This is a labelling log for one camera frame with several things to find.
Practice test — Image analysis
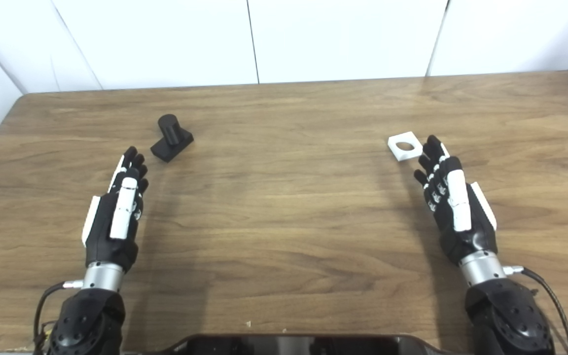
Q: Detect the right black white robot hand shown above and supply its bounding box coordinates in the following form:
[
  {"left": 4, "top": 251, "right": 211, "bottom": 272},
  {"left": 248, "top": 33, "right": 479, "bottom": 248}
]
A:
[{"left": 414, "top": 135, "right": 498, "bottom": 267}]

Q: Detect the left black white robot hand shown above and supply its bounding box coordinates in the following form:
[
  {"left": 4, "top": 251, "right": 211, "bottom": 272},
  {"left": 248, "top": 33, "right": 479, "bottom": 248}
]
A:
[{"left": 81, "top": 146, "right": 149, "bottom": 273}]

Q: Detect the white square piece with hole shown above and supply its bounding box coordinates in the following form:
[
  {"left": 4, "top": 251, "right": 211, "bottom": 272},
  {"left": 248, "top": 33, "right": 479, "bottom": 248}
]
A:
[{"left": 388, "top": 131, "right": 423, "bottom": 162}]

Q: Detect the black peg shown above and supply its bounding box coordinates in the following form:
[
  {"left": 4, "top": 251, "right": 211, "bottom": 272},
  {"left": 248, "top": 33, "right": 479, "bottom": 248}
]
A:
[{"left": 150, "top": 114, "right": 195, "bottom": 163}]

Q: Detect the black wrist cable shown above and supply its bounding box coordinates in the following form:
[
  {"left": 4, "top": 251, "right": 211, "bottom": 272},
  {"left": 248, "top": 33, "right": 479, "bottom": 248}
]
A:
[
  {"left": 33, "top": 280, "right": 85, "bottom": 355},
  {"left": 503, "top": 265, "right": 568, "bottom": 355}
]

